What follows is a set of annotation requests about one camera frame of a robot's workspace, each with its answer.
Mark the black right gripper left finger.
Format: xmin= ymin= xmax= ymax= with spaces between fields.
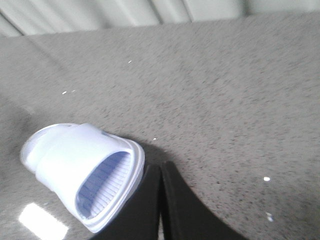
xmin=92 ymin=164 xmax=161 ymax=240

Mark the light blue slipper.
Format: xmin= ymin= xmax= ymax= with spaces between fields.
xmin=20 ymin=123 xmax=145 ymax=233

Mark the grey-green backdrop curtain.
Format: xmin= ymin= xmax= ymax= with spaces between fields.
xmin=0 ymin=0 xmax=320 ymax=37

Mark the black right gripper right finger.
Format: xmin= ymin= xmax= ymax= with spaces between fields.
xmin=160 ymin=161 xmax=245 ymax=240

